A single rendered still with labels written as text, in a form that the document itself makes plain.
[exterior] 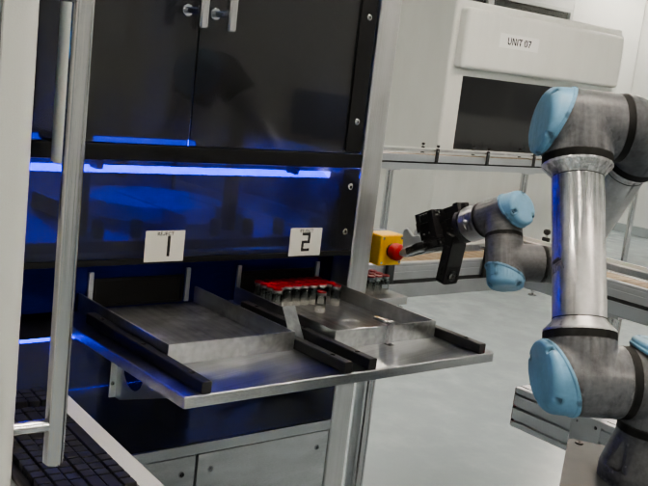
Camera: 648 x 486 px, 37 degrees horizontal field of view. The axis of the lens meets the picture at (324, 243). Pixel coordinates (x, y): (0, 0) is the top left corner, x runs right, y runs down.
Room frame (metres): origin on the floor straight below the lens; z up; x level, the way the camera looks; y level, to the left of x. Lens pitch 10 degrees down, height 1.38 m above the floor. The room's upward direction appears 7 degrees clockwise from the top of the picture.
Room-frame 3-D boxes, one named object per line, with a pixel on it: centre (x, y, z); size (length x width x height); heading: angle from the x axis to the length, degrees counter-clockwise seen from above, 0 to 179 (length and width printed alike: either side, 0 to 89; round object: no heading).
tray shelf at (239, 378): (1.78, 0.07, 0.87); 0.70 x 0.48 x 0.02; 130
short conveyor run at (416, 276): (2.48, -0.26, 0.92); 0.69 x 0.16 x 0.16; 130
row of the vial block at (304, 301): (2.01, 0.04, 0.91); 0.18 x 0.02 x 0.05; 129
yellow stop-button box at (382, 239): (2.19, -0.13, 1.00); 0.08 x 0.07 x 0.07; 40
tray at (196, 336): (1.72, 0.24, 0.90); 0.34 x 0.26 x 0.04; 40
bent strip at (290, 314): (1.71, 0.01, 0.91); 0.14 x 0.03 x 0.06; 39
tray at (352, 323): (1.92, -0.03, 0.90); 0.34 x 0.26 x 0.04; 39
